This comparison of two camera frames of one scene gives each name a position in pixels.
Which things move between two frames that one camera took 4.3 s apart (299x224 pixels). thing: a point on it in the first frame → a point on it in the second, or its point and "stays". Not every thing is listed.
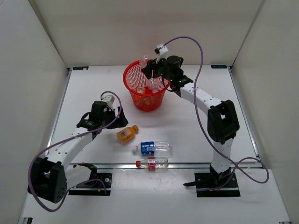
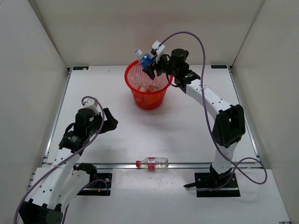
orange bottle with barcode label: (125, 134) → (144, 88)
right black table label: (218, 66) stays
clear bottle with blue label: (159, 148) → (146, 59)
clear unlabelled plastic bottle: (153, 83) → (139, 78)
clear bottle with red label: (153, 163) stays
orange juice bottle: (141, 90) → (153, 88)
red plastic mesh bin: (147, 94) stays
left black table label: (80, 67) stays
